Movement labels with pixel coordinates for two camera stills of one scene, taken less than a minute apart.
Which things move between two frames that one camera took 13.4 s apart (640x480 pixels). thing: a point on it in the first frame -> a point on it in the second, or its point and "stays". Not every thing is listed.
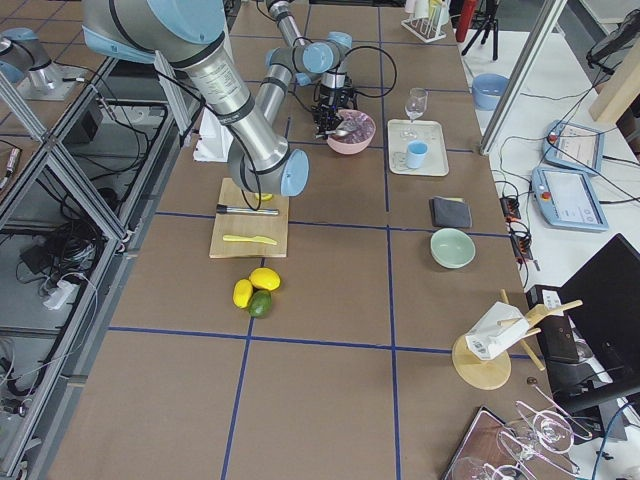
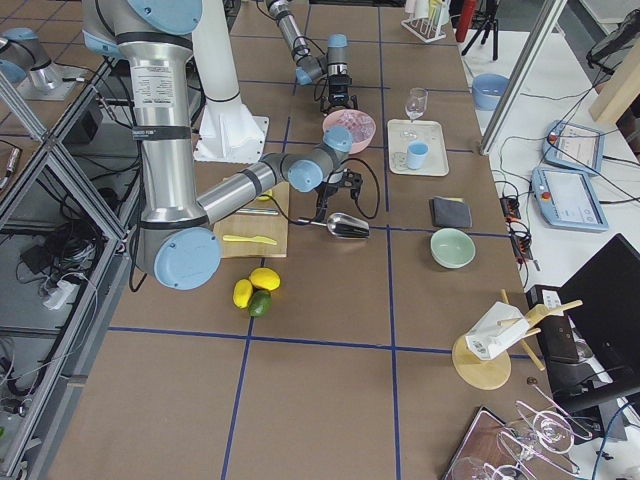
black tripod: [485, 20] stays
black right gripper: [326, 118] -> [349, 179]
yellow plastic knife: [260, 239] stays
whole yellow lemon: [265, 278] stays
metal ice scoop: [343, 128] -> [341, 225]
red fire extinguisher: [466, 10] stays
